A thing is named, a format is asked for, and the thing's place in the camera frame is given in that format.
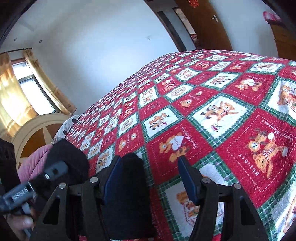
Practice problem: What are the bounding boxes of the left forearm dark sleeve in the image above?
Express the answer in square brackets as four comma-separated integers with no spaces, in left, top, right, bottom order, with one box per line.
[0,139,20,241]

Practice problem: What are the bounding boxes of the red patchwork bedspread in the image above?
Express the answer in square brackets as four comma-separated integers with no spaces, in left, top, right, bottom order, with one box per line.
[66,50,295,240]

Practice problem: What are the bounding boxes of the black pants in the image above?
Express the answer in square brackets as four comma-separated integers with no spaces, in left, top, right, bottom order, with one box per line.
[44,140,157,240]

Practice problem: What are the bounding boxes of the white patterned pillow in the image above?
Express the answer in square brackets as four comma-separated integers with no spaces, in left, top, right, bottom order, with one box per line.
[51,115,81,145]

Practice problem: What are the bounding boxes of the left hand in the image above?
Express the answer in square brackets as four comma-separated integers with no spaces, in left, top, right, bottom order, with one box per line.
[6,207,36,240]

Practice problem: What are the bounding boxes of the yellow curtain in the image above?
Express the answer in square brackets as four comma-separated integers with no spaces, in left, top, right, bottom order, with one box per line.
[1,48,77,142]

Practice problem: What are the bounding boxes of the window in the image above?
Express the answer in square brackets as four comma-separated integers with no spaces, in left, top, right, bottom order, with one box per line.
[12,59,60,115]

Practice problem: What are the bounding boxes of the red plaid cloth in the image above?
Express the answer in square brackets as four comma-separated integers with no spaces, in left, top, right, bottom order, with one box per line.
[263,11,282,25]

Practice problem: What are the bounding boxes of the brown wooden door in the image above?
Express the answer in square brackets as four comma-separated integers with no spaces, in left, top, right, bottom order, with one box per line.
[176,0,232,50]

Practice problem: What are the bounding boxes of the cream round headboard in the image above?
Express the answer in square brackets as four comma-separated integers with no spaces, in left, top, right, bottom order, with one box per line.
[11,113,69,168]

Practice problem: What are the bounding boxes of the red paper door decoration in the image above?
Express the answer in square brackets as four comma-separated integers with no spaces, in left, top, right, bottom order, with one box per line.
[188,0,200,8]

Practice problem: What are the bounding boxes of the wooden cabinet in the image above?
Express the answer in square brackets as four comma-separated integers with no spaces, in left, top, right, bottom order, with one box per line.
[270,24,296,61]

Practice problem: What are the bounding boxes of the pink folded quilt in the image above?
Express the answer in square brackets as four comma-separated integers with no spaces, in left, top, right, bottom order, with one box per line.
[18,145,53,183]

